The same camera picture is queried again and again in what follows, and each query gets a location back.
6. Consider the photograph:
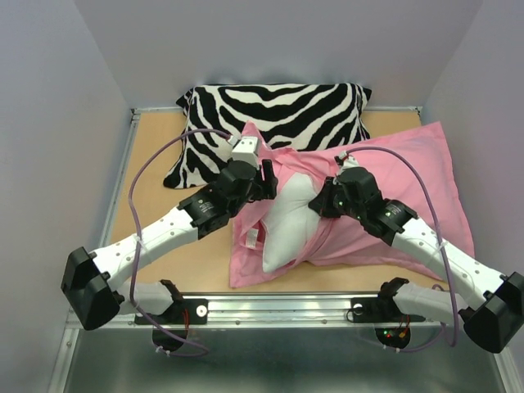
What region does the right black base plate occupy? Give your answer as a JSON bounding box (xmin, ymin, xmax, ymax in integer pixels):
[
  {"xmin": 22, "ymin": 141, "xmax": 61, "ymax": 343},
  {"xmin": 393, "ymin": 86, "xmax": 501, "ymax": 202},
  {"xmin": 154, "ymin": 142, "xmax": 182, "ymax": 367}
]
[{"xmin": 346, "ymin": 296, "xmax": 425, "ymax": 323}]

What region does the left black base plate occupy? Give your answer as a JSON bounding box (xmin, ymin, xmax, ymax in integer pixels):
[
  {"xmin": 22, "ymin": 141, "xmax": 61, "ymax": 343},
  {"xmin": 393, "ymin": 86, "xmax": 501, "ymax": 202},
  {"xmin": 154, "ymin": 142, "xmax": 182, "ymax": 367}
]
[{"xmin": 151, "ymin": 298, "xmax": 209, "ymax": 325}]

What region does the pink pillowcase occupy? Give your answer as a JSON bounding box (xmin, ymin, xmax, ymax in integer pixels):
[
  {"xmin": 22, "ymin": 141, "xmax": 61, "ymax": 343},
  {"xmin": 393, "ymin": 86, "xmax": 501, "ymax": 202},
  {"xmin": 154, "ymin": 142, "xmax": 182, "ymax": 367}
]
[{"xmin": 229, "ymin": 123, "xmax": 474, "ymax": 288}]

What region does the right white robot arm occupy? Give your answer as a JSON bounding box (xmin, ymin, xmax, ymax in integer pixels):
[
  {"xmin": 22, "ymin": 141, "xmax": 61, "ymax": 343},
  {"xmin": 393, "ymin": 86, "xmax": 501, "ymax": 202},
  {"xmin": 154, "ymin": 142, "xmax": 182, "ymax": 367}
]
[{"xmin": 308, "ymin": 166, "xmax": 523, "ymax": 354}]

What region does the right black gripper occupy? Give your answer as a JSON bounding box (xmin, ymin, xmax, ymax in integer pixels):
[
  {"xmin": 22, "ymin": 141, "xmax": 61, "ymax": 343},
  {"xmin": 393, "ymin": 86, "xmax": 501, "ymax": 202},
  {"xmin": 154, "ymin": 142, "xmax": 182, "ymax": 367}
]
[{"xmin": 308, "ymin": 176, "xmax": 364, "ymax": 221}]

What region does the zebra striped pillow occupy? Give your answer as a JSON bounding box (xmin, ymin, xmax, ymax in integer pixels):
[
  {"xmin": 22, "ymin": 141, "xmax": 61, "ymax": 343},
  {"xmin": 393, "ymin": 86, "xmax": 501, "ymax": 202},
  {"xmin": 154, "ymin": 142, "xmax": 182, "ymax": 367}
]
[{"xmin": 163, "ymin": 83, "xmax": 372, "ymax": 189}]

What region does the white pillow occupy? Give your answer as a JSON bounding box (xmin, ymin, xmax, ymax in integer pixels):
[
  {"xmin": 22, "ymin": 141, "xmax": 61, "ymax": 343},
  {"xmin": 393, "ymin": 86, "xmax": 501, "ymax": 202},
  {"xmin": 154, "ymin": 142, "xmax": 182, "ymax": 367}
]
[{"xmin": 262, "ymin": 173, "xmax": 320, "ymax": 273}]

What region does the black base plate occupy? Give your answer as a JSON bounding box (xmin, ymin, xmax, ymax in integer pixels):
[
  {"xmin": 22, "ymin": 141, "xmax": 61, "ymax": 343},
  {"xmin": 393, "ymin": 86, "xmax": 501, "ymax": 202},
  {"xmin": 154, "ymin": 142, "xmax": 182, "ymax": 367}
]
[
  {"xmin": 151, "ymin": 298, "xmax": 209, "ymax": 325},
  {"xmin": 346, "ymin": 296, "xmax": 425, "ymax": 323}
]

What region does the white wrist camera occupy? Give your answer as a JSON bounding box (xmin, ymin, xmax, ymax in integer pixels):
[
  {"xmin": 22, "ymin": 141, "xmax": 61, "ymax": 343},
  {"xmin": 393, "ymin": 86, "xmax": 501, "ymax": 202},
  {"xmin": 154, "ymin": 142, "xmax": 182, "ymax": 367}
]
[
  {"xmin": 228, "ymin": 136, "xmax": 260, "ymax": 168},
  {"xmin": 334, "ymin": 151, "xmax": 359, "ymax": 174}
]

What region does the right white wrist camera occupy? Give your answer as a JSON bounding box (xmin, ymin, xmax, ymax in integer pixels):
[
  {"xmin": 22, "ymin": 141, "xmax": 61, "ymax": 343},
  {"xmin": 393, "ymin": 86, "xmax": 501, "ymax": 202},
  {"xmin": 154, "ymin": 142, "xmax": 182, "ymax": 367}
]
[{"xmin": 334, "ymin": 151, "xmax": 359, "ymax": 174}]

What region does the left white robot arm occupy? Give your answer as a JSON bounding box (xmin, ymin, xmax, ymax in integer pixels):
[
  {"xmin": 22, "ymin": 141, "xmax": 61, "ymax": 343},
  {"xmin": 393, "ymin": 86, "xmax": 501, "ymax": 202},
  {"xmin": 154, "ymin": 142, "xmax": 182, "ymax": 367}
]
[{"xmin": 61, "ymin": 159, "xmax": 278, "ymax": 331}]

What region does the aluminium mounting rail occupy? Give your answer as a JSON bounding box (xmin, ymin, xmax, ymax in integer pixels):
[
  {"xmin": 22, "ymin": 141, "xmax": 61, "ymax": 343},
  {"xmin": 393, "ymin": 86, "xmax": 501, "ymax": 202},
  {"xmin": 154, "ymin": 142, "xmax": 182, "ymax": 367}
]
[{"xmin": 105, "ymin": 284, "xmax": 474, "ymax": 325}]

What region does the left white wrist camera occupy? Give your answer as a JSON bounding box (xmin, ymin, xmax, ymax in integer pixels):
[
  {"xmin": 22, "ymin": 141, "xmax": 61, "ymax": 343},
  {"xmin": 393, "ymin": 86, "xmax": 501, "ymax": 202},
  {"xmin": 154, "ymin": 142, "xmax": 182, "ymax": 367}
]
[{"xmin": 228, "ymin": 136, "xmax": 260, "ymax": 168}]

